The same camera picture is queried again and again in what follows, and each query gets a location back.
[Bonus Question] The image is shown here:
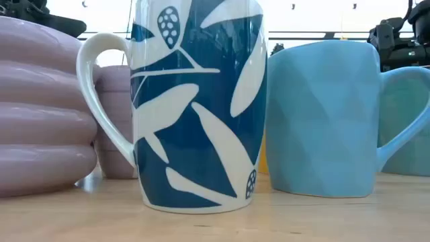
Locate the blue floral white mug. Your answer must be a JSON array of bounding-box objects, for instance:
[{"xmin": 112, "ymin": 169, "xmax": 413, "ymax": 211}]
[{"xmin": 75, "ymin": 0, "xmax": 269, "ymax": 215}]

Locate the black horizontal background rail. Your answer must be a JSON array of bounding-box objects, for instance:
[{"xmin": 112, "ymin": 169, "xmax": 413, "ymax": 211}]
[{"xmin": 77, "ymin": 30, "xmax": 415, "ymax": 41}]

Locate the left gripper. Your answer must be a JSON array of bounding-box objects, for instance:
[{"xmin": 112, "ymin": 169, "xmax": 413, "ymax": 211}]
[{"xmin": 36, "ymin": 15, "xmax": 87, "ymax": 38}]

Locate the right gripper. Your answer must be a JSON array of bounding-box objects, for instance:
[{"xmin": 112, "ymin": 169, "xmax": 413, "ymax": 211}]
[{"xmin": 368, "ymin": 18, "xmax": 409, "ymax": 71}]

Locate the light blue faceted mug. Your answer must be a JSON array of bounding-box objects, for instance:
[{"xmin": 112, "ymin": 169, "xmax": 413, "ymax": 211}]
[{"xmin": 265, "ymin": 40, "xmax": 430, "ymax": 198}]

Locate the ribbed lilac mug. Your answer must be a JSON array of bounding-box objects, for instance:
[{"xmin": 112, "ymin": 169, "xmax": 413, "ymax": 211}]
[{"xmin": 0, "ymin": 15, "xmax": 98, "ymax": 198}]

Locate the purple and white mug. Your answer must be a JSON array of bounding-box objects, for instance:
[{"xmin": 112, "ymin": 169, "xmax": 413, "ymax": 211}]
[{"xmin": 93, "ymin": 65, "xmax": 138, "ymax": 179}]

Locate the yellow mug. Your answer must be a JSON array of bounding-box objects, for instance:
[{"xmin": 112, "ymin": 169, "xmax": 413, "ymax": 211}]
[{"xmin": 257, "ymin": 134, "xmax": 269, "ymax": 175}]

